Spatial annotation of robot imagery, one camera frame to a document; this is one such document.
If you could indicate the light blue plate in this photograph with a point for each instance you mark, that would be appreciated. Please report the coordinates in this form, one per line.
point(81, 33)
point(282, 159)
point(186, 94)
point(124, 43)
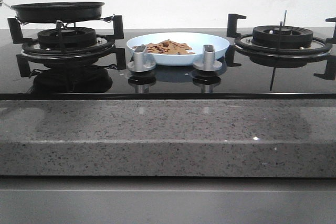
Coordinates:
point(195, 40)

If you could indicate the brown meat slices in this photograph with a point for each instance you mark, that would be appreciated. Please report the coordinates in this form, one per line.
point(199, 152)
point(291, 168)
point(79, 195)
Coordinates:
point(169, 47)

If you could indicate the black frying pan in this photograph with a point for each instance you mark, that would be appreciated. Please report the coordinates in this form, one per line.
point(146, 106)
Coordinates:
point(50, 12)

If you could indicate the black glass stove top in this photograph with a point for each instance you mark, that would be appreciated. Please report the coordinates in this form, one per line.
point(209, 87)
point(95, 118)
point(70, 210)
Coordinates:
point(242, 76)

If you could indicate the silver left stove knob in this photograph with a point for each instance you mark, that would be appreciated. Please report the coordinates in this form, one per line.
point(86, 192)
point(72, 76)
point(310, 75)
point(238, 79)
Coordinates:
point(142, 61)

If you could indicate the silver stove knob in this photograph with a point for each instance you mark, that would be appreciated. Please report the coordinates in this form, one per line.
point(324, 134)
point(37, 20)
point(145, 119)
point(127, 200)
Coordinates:
point(208, 62)
point(142, 61)

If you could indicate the silver right stove knob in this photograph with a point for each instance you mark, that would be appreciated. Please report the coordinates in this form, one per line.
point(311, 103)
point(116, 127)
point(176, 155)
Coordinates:
point(208, 62)

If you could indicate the black left pan support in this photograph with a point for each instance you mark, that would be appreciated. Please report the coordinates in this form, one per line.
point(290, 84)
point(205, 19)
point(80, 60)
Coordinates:
point(31, 47)

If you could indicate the black left burner head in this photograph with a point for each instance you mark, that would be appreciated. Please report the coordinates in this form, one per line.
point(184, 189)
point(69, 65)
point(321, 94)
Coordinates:
point(73, 37)

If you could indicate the black burner head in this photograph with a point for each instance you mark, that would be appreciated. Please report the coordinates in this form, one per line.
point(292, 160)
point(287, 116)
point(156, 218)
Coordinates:
point(73, 37)
point(288, 36)

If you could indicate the black right burner head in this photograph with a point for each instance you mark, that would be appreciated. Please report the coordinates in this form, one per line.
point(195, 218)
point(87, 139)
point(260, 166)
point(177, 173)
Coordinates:
point(288, 36)

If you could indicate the grey cabinet front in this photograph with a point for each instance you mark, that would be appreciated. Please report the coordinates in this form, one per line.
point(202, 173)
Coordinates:
point(166, 200)

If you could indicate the chrome wire pan stand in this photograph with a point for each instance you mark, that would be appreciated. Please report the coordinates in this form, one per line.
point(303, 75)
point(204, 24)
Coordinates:
point(65, 24)

